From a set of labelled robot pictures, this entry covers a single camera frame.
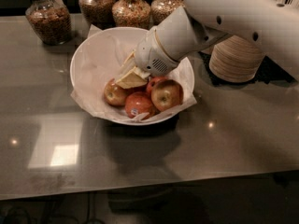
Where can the glass cereal jar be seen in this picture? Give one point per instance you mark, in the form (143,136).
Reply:
(50,20)
(161,9)
(97,12)
(131,13)

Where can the front red apple with sticker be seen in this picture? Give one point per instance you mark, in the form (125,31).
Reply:
(139,103)

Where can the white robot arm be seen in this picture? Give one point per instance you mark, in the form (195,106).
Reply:
(200,24)

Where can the right yellow red apple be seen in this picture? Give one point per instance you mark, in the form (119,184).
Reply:
(167,94)

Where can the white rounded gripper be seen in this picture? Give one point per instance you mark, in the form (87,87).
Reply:
(151,54)

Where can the left yellowish red apple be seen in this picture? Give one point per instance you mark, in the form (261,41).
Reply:
(114,94)

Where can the middle red apple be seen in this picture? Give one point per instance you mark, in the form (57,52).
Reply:
(152,83)

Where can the white bowl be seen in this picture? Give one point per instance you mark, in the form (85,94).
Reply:
(93,62)

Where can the left glass cereal jar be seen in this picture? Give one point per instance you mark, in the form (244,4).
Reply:
(50,20)

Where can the white paper liner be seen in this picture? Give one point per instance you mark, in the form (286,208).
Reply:
(99,56)

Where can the back red apple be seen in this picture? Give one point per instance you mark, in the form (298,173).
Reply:
(136,89)

